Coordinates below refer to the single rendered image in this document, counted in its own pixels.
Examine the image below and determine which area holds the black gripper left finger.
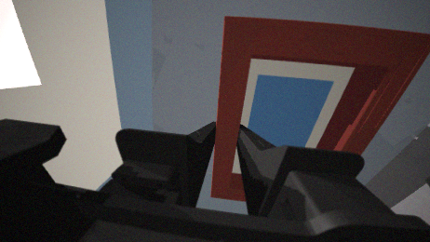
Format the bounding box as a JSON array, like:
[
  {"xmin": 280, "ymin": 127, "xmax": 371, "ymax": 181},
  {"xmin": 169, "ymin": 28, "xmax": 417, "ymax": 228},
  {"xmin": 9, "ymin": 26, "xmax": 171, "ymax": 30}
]
[{"xmin": 115, "ymin": 122, "xmax": 216, "ymax": 207}]

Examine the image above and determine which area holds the red picture frame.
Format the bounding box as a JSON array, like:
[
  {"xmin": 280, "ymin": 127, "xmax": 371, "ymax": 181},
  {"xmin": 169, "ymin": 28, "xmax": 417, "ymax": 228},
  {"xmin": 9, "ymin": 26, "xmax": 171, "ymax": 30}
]
[{"xmin": 210, "ymin": 16, "xmax": 430, "ymax": 202}]

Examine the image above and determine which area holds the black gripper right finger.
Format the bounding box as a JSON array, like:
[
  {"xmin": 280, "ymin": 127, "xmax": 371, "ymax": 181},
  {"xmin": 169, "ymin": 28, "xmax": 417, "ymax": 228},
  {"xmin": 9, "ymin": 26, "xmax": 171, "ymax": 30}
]
[{"xmin": 236, "ymin": 124, "xmax": 365, "ymax": 217}]

